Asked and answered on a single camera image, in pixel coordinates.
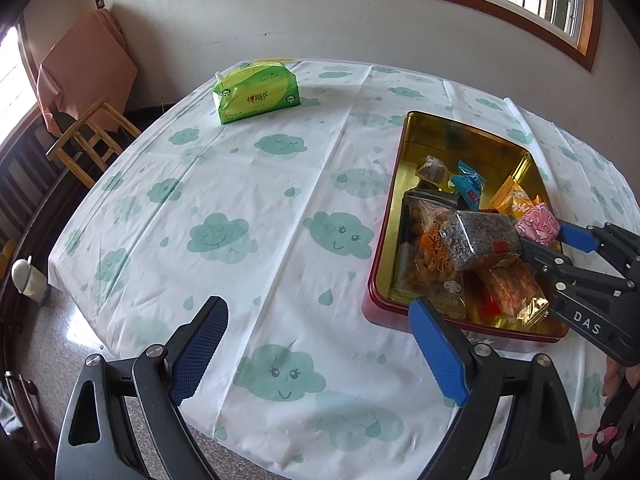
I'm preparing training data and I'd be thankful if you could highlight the pink patterned snack cube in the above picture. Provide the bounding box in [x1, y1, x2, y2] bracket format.
[514, 203, 561, 246]

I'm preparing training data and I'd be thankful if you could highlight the clear red cracker packet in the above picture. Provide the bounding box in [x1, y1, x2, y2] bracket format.
[474, 259, 549, 332]

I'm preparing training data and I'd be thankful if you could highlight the yellow orange snack bag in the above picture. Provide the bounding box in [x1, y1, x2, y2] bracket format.
[489, 177, 544, 220]

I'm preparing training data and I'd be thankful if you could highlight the dark seaweed snack block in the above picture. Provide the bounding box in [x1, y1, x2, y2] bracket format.
[440, 210, 523, 271]

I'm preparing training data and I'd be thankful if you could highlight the blue plum candy packet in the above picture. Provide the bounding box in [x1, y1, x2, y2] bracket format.
[449, 160, 486, 210]

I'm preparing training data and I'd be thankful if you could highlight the orange peanut snack bag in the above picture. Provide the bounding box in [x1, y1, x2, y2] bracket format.
[390, 192, 466, 320]

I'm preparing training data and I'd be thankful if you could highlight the red snack packet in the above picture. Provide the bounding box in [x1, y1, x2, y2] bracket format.
[463, 271, 501, 326]

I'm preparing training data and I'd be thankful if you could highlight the blue tissue packet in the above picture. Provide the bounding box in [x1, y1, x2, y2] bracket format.
[405, 188, 459, 209]

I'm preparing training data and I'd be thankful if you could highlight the yellow snack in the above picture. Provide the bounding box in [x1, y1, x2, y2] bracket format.
[416, 155, 450, 190]

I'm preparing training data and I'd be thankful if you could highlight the right hand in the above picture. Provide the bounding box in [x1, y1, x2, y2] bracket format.
[602, 356, 640, 398]

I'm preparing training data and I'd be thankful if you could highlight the gold red tin box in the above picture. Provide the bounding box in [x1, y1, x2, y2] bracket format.
[361, 112, 568, 352]

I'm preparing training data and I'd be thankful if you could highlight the white trash bin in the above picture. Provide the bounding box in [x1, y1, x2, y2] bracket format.
[11, 257, 50, 307]

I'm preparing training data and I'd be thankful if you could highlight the dark wooden furniture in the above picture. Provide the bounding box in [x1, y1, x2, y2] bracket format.
[0, 104, 82, 281]

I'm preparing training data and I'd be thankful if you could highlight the wooden chair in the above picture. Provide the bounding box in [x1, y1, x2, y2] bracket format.
[46, 99, 141, 188]

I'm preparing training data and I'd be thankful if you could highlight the cloud pattern tablecloth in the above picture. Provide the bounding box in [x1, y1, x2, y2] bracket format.
[48, 61, 639, 479]

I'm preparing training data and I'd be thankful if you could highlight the green tissue pack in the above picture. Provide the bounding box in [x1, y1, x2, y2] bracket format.
[212, 60, 302, 125]

